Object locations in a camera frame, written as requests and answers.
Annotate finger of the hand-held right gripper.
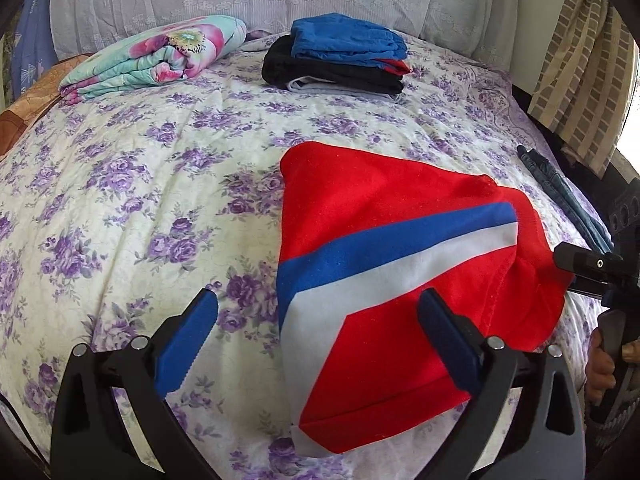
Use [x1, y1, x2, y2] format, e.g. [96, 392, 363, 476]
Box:
[567, 281, 613, 305]
[552, 241, 626, 283]

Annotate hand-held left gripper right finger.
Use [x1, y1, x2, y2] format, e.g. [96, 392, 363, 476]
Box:
[417, 287, 586, 480]

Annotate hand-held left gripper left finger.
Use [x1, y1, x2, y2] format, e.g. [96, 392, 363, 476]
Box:
[50, 287, 221, 480]

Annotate red shirt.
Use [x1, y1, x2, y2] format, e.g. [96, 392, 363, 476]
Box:
[275, 141, 576, 458]

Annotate person's right forearm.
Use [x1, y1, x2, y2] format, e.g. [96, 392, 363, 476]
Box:
[586, 395, 633, 463]

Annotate person's right hand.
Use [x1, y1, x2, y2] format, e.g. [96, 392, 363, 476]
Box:
[584, 326, 640, 407]

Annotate blue jeans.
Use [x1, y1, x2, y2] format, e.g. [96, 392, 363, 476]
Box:
[517, 144, 615, 253]

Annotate purple floral bedspread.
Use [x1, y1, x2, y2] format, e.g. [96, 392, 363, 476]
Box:
[0, 30, 616, 480]

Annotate beige checked curtain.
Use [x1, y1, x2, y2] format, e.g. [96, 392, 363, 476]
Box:
[527, 0, 636, 176]

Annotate folded red garment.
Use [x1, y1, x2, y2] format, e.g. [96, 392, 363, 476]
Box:
[377, 58, 412, 77]

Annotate folded white garment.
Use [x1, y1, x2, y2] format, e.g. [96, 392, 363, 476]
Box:
[287, 76, 401, 103]

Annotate folded floral quilt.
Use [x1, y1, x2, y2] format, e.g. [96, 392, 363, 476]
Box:
[59, 15, 248, 106]

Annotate brown pillow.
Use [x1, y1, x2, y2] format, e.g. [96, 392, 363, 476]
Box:
[0, 52, 96, 161]

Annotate folded black garment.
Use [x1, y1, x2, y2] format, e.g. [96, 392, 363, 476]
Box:
[261, 35, 405, 96]

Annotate folded blue garment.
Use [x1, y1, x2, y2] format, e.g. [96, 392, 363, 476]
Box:
[290, 14, 408, 63]

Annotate blue patterned cloth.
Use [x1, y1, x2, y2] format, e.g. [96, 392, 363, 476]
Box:
[10, 0, 61, 98]

